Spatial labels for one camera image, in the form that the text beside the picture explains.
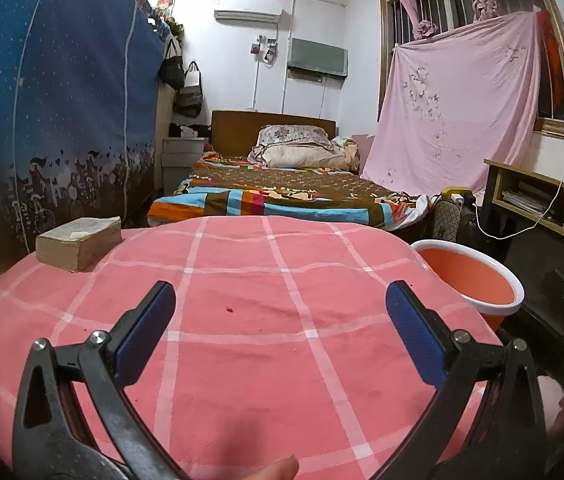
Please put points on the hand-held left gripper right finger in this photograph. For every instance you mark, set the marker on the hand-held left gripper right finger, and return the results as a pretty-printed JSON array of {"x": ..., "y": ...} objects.
[{"x": 414, "y": 335}]

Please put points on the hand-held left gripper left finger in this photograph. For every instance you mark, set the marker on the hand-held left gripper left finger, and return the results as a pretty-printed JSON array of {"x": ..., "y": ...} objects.
[{"x": 147, "y": 332}]

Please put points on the orange bucket with white rim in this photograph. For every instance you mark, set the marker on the orange bucket with white rim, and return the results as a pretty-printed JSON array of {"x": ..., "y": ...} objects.
[{"x": 462, "y": 280}]

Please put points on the person's left hand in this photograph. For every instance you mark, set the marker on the person's left hand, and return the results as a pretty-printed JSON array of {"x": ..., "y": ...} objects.
[{"x": 267, "y": 471}]

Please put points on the stack of papers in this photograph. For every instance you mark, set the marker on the stack of papers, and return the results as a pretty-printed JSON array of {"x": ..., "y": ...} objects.
[{"x": 524, "y": 200}]

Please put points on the brown tissue pack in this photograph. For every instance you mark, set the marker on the brown tissue pack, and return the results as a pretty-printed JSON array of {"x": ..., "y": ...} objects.
[{"x": 77, "y": 245}]

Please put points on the patterned brown bag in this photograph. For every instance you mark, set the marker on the patterned brown bag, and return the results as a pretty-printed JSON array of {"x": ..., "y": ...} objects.
[{"x": 446, "y": 225}]

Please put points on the pink checked blanket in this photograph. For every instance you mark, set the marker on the pink checked blanket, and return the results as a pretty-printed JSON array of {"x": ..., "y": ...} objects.
[{"x": 262, "y": 360}]

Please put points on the wooden desk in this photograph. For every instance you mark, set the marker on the wooden desk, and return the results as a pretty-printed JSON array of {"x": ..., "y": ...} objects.
[{"x": 527, "y": 172}]

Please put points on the yellow power strip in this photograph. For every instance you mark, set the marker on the yellow power strip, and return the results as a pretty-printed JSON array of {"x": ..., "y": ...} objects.
[{"x": 454, "y": 194}]

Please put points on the white nightstand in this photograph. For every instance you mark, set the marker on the white nightstand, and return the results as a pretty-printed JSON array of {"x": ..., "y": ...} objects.
[{"x": 177, "y": 152}]

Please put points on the colourful patterned bedspread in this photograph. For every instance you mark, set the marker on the colourful patterned bedspread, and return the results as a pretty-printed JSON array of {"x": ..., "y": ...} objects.
[{"x": 287, "y": 190}]

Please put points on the yellow crumpled cloth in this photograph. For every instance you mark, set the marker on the yellow crumpled cloth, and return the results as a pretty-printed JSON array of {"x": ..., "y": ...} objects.
[{"x": 349, "y": 150}]

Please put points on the pink cushion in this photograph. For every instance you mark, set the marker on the pink cushion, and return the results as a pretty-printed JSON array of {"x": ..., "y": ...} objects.
[{"x": 363, "y": 142}]

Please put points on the black bag with tissue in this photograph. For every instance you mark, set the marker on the black bag with tissue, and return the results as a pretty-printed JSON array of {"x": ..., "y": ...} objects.
[{"x": 177, "y": 130}]

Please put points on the cream pillow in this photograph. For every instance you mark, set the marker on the cream pillow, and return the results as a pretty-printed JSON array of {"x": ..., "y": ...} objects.
[{"x": 302, "y": 157}]

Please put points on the pink hanging sheet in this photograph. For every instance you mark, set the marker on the pink hanging sheet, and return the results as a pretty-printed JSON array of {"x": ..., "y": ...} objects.
[{"x": 452, "y": 110}]

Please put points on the wooden bed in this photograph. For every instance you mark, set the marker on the wooden bed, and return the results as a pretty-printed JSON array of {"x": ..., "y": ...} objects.
[{"x": 232, "y": 130}]

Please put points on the floral pillow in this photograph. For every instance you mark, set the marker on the floral pillow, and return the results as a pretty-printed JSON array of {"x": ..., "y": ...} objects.
[{"x": 292, "y": 135}]

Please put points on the red cloth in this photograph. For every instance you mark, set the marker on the red cloth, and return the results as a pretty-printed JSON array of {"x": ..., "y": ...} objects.
[{"x": 549, "y": 45}]

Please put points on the black grey handbag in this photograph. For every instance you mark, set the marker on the black grey handbag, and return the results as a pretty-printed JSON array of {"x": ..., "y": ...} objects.
[{"x": 189, "y": 97}]

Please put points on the blue fabric wardrobe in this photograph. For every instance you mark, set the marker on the blue fabric wardrobe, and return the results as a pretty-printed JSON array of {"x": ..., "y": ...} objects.
[{"x": 72, "y": 85}]

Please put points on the clutter of toys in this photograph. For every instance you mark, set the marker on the clutter of toys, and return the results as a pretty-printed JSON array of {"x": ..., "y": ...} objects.
[{"x": 164, "y": 7}]

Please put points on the white air conditioner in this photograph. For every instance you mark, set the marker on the white air conditioner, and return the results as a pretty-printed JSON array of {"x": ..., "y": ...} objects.
[{"x": 247, "y": 12}]

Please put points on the barred window with wooden frame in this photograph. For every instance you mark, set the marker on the barred window with wooden frame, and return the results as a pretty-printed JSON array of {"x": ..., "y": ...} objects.
[{"x": 559, "y": 127}]

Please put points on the wall television with green cover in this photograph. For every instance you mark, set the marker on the wall television with green cover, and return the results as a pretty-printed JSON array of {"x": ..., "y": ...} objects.
[{"x": 317, "y": 57}]

